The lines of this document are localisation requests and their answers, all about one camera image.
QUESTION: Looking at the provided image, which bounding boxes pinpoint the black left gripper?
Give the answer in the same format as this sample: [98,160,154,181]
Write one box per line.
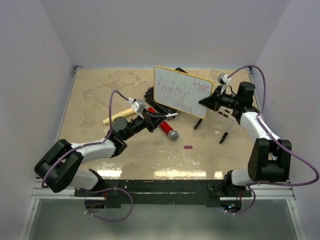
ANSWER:
[122,108,166,141]

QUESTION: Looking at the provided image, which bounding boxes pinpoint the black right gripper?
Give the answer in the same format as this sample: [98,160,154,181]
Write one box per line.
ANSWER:
[199,85,240,112]

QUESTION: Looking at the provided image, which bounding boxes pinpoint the white marker pen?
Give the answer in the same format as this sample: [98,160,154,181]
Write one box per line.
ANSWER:
[165,112,179,118]

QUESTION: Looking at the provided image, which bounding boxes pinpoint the yellow framed whiteboard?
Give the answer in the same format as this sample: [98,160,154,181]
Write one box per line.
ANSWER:
[153,65,214,119]

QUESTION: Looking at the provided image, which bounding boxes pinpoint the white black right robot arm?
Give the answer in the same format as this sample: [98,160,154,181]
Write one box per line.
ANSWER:
[199,81,291,197]

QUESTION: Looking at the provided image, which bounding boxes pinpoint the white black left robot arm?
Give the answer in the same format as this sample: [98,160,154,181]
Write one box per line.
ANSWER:
[34,110,167,196]

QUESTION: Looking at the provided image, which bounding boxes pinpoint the black whiteboard stand foot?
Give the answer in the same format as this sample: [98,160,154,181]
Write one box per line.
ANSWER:
[193,118,203,130]

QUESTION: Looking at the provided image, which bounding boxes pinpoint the black ribbed carrying case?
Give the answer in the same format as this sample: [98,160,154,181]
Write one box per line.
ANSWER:
[144,65,191,114]

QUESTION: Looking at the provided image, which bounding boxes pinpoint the red glitter microphone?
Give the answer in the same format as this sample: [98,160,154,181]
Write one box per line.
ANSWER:
[147,107,179,141]

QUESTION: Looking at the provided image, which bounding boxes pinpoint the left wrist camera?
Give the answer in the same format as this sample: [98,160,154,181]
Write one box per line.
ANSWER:
[127,97,146,114]

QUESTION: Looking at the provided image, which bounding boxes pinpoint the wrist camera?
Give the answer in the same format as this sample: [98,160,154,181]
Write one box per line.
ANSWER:
[127,97,146,114]
[217,73,231,86]

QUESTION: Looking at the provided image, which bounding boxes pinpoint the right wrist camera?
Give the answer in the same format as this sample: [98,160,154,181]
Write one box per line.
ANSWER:
[217,73,231,86]

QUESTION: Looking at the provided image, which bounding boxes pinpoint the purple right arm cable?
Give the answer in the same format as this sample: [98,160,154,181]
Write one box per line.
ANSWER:
[228,64,320,187]

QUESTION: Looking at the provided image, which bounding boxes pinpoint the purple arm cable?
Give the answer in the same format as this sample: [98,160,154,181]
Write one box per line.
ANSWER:
[228,64,320,187]
[40,89,131,189]

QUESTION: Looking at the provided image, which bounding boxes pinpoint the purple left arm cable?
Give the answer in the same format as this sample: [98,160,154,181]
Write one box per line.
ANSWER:
[40,89,131,189]

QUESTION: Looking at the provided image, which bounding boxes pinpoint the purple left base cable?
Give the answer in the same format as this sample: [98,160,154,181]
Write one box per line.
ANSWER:
[84,187,134,222]

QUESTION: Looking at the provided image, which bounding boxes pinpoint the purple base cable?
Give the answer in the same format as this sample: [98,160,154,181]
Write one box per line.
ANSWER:
[84,187,134,222]
[223,186,256,216]

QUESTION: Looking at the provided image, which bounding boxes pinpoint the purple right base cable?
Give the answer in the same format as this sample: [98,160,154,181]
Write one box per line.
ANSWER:
[223,186,256,216]

